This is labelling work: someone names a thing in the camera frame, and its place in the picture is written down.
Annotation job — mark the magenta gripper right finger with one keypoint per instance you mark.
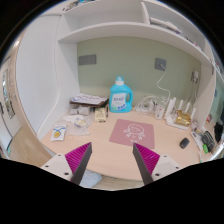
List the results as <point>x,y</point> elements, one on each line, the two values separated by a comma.
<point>146,160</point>

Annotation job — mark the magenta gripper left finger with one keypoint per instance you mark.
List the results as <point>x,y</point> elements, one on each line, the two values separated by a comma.
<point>77,160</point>

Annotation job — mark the pink mouse pad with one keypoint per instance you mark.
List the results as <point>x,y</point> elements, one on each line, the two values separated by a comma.
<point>127,132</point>

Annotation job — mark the black computer mouse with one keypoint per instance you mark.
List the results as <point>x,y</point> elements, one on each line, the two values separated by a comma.
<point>184,143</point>

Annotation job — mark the clear plastic bag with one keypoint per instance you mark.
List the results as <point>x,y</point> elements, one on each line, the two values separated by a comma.
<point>77,125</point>

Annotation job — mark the white packet yellow logo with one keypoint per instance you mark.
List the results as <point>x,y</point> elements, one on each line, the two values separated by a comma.
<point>58,132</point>

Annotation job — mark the grey small packets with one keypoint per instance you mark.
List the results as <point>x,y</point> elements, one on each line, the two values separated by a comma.
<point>80,110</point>

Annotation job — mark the small white bottle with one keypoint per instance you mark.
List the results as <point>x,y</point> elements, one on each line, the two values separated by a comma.
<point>159,111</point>

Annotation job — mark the gold foil package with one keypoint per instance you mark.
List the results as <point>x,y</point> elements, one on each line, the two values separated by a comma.
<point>183,119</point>

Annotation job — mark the stack of books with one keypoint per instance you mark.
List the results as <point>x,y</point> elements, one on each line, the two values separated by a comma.
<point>89,100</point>

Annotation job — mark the black pouch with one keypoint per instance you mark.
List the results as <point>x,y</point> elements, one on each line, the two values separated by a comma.
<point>208,140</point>

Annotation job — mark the blue detergent bottle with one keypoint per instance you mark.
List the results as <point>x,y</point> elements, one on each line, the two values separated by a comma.
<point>121,97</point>

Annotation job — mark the white book on shelf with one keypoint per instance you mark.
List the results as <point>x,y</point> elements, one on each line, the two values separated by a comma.
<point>165,24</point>

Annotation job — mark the grey wall outlet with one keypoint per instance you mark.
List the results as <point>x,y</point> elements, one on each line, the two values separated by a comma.
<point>160,64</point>

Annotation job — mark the grey wall socket plate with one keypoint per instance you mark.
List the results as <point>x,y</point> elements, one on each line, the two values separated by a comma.
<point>87,59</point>

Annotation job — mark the white wall shelf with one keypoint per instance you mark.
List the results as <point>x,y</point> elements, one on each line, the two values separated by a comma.
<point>105,18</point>

